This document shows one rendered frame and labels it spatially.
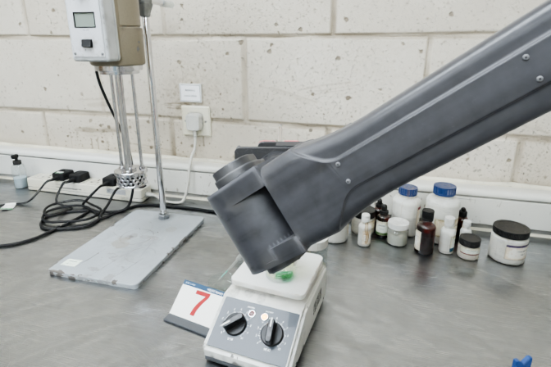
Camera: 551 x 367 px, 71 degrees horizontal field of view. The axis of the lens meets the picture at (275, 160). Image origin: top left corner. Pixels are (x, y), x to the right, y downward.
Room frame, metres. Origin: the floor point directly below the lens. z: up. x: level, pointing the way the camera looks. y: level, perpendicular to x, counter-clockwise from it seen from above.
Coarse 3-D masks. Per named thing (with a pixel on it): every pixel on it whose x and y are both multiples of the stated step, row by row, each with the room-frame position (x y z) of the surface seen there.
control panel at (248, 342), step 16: (224, 304) 0.49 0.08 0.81; (240, 304) 0.48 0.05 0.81; (256, 304) 0.48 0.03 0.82; (224, 320) 0.47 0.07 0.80; (256, 320) 0.46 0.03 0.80; (288, 320) 0.45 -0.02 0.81; (224, 336) 0.45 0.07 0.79; (240, 336) 0.44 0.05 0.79; (256, 336) 0.44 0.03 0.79; (288, 336) 0.43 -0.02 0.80; (240, 352) 0.42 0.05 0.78; (256, 352) 0.42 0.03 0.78; (272, 352) 0.42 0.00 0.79; (288, 352) 0.42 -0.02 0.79
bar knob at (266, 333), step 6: (270, 324) 0.44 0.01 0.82; (276, 324) 0.45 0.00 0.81; (264, 330) 0.44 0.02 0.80; (270, 330) 0.43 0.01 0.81; (276, 330) 0.44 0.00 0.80; (282, 330) 0.44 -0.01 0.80; (264, 336) 0.44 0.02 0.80; (270, 336) 0.42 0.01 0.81; (276, 336) 0.43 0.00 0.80; (282, 336) 0.43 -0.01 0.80; (264, 342) 0.43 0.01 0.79; (270, 342) 0.42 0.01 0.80; (276, 342) 0.43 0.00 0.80
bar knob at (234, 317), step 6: (228, 318) 0.47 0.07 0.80; (234, 318) 0.45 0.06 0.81; (240, 318) 0.45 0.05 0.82; (222, 324) 0.45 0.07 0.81; (228, 324) 0.45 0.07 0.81; (234, 324) 0.45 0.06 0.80; (240, 324) 0.45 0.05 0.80; (228, 330) 0.45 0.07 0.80; (234, 330) 0.45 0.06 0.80; (240, 330) 0.45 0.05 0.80
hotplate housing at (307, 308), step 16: (320, 272) 0.56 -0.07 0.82; (240, 288) 0.51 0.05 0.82; (320, 288) 0.54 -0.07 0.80; (272, 304) 0.48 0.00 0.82; (288, 304) 0.48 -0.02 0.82; (304, 304) 0.48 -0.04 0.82; (320, 304) 0.54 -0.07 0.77; (304, 320) 0.46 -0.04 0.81; (208, 336) 0.45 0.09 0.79; (304, 336) 0.46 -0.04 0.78; (208, 352) 0.44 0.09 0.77; (224, 352) 0.43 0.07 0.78
